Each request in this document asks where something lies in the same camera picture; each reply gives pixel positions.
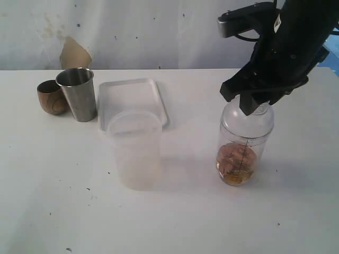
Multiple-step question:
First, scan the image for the brown wooden cup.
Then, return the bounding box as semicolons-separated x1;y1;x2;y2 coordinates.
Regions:
37;80;69;115

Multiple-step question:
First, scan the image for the clear measuring beaker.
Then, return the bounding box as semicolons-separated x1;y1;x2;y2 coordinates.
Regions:
216;124;272;186

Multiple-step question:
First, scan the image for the translucent plastic container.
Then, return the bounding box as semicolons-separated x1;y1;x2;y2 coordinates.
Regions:
106;111;162;191

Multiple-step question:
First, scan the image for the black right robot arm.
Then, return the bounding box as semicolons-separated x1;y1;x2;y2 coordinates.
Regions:
218;1;338;115

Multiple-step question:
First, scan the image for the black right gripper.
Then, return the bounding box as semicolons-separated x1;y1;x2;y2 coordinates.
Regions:
220;34;329;116

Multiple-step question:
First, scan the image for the clear plastic dome lid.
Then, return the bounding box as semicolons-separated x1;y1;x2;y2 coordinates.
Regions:
221;95;274;138

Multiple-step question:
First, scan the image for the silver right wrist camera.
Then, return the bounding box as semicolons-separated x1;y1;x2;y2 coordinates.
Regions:
217;1;278;42

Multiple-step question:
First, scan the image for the white rectangular tray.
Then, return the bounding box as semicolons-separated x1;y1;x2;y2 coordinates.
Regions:
97;78;169;133

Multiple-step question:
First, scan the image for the stainless steel cup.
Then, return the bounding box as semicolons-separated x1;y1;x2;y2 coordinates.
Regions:
56;68;97;122

